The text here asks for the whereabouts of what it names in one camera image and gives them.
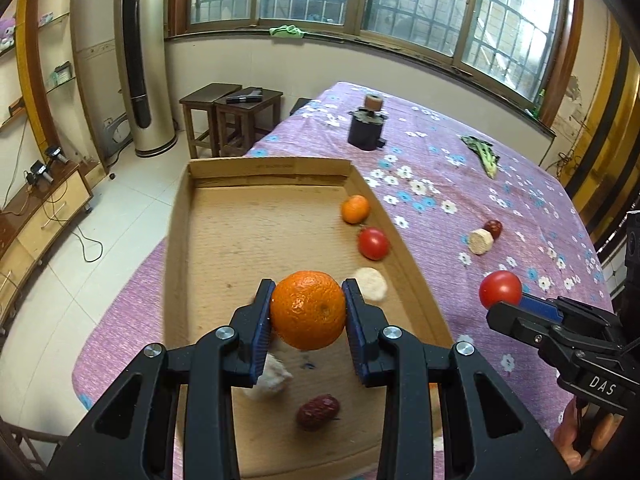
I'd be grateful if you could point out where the wooden tv cabinet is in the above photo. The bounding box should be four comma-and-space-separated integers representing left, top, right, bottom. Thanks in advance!
1, 162, 106, 334

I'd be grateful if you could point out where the white cylindrical root piece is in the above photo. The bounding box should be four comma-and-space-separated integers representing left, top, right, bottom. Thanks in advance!
352, 268, 388, 302

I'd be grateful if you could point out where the black jar with cork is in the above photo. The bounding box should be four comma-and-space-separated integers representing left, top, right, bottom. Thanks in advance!
347, 93, 387, 151

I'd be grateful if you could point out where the red jujube date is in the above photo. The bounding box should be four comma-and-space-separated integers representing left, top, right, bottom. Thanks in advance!
483, 220, 502, 240
295, 394, 341, 431

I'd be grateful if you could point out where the green cloth on sill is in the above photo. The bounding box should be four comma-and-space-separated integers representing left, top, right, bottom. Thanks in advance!
269, 24, 307, 40

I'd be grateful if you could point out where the person's hand holding gripper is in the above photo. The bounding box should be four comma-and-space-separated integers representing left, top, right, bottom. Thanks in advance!
552, 399, 624, 474

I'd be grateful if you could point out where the white root chunk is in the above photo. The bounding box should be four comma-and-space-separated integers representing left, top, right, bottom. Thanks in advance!
244, 353, 293, 401

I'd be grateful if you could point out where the wall shelf unit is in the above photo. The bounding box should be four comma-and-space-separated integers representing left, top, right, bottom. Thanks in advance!
0, 0, 84, 181

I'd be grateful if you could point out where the small red tomato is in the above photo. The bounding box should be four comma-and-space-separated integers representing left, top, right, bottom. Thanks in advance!
358, 228, 390, 261

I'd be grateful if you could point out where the black remote control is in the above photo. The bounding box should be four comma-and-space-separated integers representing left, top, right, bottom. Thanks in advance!
226, 88, 264, 105

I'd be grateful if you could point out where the cardboard tray box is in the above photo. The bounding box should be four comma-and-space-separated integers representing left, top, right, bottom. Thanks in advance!
164, 157, 452, 479

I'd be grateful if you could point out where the purple floral tablecloth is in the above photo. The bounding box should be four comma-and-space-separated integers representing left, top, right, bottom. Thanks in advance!
73, 82, 611, 439

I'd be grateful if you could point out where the orange tangerine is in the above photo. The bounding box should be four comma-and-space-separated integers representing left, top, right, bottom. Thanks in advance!
341, 194, 371, 226
270, 271, 346, 351

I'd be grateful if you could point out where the green leafy vegetable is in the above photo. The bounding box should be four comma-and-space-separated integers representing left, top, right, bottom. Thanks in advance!
461, 136, 500, 179

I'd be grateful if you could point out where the pale yellow root chunk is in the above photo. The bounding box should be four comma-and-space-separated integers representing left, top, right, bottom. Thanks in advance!
468, 229, 494, 256

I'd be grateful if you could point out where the green bottle on sill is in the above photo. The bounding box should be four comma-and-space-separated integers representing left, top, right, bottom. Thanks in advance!
533, 88, 546, 119

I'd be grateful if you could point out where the large red tomato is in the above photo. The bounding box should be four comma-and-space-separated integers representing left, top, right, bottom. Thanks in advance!
478, 271, 523, 309

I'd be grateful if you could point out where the dark wooden stool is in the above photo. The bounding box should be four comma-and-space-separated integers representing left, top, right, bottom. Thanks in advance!
179, 82, 242, 159
216, 87, 283, 157

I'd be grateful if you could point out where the tall standing air conditioner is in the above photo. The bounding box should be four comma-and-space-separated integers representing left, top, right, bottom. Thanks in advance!
114, 0, 177, 158

